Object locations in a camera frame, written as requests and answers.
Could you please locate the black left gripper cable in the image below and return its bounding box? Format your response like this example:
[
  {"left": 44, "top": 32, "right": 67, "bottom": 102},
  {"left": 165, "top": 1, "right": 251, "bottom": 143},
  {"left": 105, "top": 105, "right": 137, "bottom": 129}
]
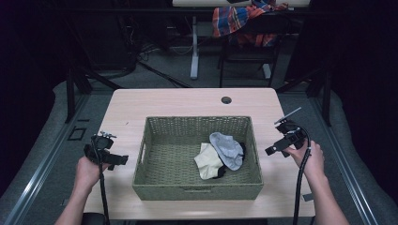
[{"left": 91, "top": 137, "right": 111, "bottom": 225}]

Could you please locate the black floor cable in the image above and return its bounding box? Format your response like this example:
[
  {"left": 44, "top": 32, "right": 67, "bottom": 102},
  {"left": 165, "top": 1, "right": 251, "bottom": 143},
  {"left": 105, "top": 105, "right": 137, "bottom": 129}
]
[{"left": 136, "top": 59, "right": 192, "bottom": 89}]

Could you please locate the black chair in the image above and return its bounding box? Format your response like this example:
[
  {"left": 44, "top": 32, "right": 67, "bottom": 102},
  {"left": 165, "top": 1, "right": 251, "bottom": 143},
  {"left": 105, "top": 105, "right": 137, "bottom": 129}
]
[{"left": 217, "top": 12, "right": 292, "bottom": 89}]

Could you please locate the plaid cloth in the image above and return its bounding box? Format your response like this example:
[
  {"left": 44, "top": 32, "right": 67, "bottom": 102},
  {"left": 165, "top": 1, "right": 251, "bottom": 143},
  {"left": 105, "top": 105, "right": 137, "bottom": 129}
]
[{"left": 211, "top": 0, "right": 289, "bottom": 49}]

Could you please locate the black metal stand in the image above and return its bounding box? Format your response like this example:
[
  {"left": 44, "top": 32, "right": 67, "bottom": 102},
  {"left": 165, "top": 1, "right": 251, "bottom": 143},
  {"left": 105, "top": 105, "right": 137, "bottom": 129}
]
[
  {"left": 275, "top": 67, "right": 333, "bottom": 128},
  {"left": 64, "top": 66, "right": 124, "bottom": 125}
]

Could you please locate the person's right hand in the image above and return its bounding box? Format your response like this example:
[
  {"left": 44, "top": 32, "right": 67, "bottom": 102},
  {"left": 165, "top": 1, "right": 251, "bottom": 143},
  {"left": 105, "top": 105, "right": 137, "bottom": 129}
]
[{"left": 283, "top": 140, "right": 327, "bottom": 183}]

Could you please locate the cream sock with black toe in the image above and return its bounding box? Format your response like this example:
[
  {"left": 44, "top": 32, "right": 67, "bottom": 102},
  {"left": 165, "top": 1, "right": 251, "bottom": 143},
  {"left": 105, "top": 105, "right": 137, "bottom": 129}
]
[{"left": 193, "top": 142, "right": 227, "bottom": 181}]

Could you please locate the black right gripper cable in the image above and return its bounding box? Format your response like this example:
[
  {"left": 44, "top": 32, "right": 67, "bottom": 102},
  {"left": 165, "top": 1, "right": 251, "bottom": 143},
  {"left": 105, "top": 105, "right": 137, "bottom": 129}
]
[{"left": 286, "top": 123, "right": 314, "bottom": 225}]

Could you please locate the person's left hand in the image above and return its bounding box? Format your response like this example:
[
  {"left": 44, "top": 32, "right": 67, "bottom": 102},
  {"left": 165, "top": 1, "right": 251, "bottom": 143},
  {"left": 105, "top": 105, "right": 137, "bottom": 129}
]
[{"left": 73, "top": 155, "right": 111, "bottom": 192}]

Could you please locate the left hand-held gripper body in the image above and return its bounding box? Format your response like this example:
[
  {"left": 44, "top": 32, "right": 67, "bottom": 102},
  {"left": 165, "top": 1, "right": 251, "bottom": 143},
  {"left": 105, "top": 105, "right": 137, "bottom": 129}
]
[{"left": 83, "top": 130, "right": 117, "bottom": 166}]

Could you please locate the grey sock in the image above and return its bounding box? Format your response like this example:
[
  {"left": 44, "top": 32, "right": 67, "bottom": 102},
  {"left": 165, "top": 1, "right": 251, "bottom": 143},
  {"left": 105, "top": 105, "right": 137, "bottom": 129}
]
[{"left": 208, "top": 131, "right": 247, "bottom": 172}]

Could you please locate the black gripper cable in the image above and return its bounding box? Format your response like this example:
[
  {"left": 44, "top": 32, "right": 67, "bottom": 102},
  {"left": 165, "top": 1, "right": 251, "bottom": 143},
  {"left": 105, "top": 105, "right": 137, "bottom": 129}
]
[
  {"left": 91, "top": 137, "right": 111, "bottom": 225},
  {"left": 286, "top": 123, "right": 314, "bottom": 225}
]

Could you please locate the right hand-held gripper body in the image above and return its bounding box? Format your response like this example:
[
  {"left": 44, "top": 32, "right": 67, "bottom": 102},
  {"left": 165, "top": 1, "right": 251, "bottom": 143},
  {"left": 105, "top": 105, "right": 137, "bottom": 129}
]
[{"left": 274, "top": 106, "right": 310, "bottom": 151}]

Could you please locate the aluminium floor rail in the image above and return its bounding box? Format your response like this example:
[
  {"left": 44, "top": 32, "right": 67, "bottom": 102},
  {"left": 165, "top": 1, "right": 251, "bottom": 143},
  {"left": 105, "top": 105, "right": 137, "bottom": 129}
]
[
  {"left": 0, "top": 93, "right": 92, "bottom": 225},
  {"left": 308, "top": 93, "right": 381, "bottom": 225}
]

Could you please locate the green woven basket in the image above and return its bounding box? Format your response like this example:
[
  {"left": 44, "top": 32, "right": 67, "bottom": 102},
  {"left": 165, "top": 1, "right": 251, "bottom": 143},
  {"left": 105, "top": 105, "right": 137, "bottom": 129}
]
[{"left": 131, "top": 115, "right": 265, "bottom": 202}]

